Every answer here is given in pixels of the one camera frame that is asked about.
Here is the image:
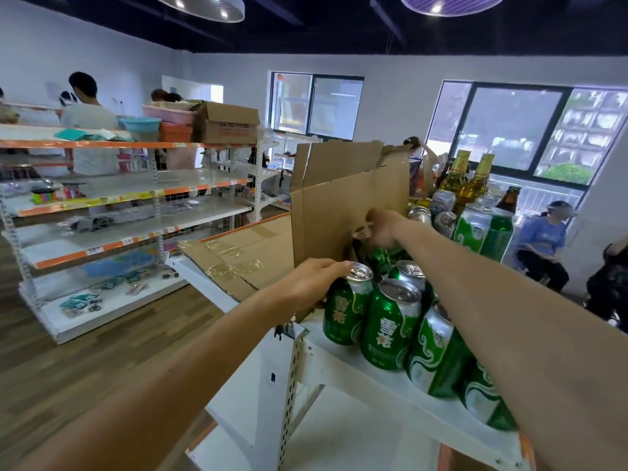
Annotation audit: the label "person's right hand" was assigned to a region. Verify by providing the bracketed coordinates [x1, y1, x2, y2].
[353, 209, 414, 250]

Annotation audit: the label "person's left hand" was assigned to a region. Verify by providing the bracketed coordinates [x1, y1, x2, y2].
[279, 258, 355, 325]

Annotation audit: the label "green drink can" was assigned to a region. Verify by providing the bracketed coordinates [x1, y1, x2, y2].
[352, 225, 399, 279]
[323, 262, 375, 346]

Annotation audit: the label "person's left forearm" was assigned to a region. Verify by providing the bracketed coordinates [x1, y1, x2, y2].
[14, 282, 291, 471]

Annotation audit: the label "person's right forearm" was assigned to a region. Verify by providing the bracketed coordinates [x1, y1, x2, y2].
[405, 217, 628, 471]

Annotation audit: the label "open cardboard box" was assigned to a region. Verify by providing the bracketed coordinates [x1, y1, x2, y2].
[289, 139, 414, 323]

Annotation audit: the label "group of green beer cans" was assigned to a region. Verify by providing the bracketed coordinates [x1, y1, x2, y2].
[360, 250, 520, 432]

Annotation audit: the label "gold foil glass bottle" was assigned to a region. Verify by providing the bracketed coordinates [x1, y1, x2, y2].
[436, 150, 472, 198]
[453, 153, 496, 216]

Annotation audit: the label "tall green white can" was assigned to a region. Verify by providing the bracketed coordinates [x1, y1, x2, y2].
[451, 203, 493, 254]
[480, 214, 515, 264]

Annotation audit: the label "white store shelf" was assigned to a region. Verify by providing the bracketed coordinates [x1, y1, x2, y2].
[253, 131, 324, 212]

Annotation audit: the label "small dark framed window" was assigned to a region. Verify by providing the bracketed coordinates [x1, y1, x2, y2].
[268, 70, 365, 142]

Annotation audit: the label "brown glass bottle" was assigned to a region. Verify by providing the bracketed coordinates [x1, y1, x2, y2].
[496, 185, 522, 215]

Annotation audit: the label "white metal shelf unit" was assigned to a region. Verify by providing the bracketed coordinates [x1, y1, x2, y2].
[164, 252, 538, 471]

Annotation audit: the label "large dark framed window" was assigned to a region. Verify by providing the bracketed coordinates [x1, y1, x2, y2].
[425, 80, 628, 193]

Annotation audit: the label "small cardboard box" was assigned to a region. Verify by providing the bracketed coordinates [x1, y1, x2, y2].
[188, 100, 261, 146]

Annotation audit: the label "orange plastic basin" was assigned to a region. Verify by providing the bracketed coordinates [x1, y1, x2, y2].
[157, 122, 195, 143]

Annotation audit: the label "blue packaged shelf goods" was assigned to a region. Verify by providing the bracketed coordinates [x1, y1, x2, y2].
[82, 251, 159, 281]

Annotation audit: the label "orange trimmed store shelf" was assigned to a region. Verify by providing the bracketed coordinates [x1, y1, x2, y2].
[0, 123, 281, 345]

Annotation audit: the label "pink plastic basin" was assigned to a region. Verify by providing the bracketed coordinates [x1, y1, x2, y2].
[143, 103, 198, 126]

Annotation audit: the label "round ceiling lamp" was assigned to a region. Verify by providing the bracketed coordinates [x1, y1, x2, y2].
[399, 0, 508, 18]
[149, 0, 246, 24]

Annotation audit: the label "blue plastic basin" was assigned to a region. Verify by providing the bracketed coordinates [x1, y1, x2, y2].
[117, 117, 162, 134]

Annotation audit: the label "grey toy pack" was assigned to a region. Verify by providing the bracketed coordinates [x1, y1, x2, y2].
[63, 215, 114, 234]

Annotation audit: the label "teal toy packs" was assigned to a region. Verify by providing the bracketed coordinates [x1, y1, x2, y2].
[58, 290, 105, 318]

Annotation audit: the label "teal cloth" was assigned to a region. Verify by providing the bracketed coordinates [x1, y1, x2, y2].
[53, 128, 134, 143]

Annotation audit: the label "colourful small shelf goods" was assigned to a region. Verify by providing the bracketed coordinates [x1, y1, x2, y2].
[29, 183, 87, 205]

